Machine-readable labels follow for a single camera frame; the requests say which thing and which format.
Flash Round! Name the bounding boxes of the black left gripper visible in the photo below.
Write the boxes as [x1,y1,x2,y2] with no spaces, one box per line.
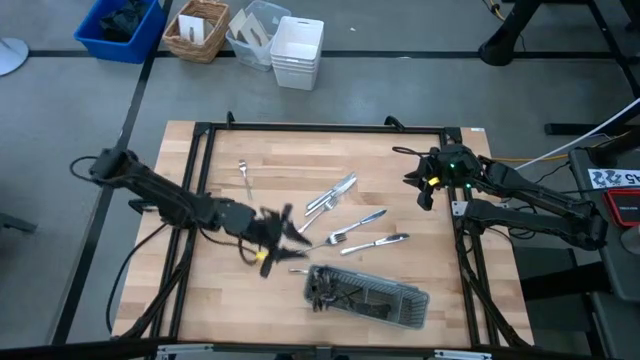
[244,203,313,279]

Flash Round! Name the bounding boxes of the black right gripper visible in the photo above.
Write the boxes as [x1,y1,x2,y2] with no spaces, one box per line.
[403,149,444,211]

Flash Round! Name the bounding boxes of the grey mesh cutlery basket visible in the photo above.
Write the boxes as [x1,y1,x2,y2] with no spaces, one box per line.
[302,263,432,331]

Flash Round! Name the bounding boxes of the small silver fork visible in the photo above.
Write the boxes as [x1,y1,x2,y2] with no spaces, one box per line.
[237,159,254,202]

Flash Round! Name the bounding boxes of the black stand base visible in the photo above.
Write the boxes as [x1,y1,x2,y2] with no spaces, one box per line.
[477,0,540,68]

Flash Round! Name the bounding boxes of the black metal bar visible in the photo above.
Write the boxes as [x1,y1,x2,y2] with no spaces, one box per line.
[543,122,640,137]

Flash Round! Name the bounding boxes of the black table foot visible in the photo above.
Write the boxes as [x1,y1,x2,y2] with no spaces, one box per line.
[519,247,614,302]

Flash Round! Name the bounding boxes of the stacked white plastic bins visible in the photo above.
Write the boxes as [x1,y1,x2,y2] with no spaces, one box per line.
[269,15,325,92]

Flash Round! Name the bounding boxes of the white printed label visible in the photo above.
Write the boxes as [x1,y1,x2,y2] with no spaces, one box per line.
[588,168,640,191]

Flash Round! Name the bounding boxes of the dark grey side table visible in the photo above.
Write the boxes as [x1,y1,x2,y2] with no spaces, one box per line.
[568,130,640,304]

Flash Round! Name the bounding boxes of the clear plastic bin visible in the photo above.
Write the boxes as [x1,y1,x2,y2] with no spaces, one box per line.
[224,0,293,72]

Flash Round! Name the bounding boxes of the red black device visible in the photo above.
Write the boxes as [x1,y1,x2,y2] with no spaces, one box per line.
[602,188,640,230]

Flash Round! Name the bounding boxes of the wicker basket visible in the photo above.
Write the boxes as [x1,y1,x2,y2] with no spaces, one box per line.
[162,0,232,65]

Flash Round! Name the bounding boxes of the beige cardboard card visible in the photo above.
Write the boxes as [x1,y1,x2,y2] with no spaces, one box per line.
[228,8,272,49]

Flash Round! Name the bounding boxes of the grey round disc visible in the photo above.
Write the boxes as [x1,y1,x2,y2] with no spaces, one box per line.
[620,224,640,257]

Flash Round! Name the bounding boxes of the white label card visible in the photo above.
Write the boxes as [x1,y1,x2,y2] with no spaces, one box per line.
[177,13,208,46]

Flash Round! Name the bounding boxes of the blue plastic bin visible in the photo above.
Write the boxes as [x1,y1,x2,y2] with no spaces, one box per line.
[73,0,169,65]

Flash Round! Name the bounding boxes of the grey metal foot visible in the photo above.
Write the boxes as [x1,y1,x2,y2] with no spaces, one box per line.
[0,211,39,235]

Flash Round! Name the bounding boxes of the black cloth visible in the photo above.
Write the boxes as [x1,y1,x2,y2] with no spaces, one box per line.
[98,0,152,44]

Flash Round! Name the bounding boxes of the white round floor base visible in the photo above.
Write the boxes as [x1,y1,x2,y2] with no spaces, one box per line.
[0,37,30,78]

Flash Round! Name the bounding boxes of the yellow cable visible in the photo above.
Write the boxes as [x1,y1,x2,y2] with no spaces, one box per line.
[492,155,571,165]

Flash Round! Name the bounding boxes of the black metal table frame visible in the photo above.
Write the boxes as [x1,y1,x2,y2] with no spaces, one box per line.
[112,119,536,351]

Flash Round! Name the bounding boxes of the silver metal bracket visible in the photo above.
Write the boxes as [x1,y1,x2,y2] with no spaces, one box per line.
[433,348,494,360]
[155,342,217,360]

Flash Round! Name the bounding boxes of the black floor cable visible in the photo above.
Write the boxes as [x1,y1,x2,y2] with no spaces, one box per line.
[105,224,169,335]

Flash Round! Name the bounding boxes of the white cable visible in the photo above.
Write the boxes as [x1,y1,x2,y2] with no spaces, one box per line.
[513,97,640,171]

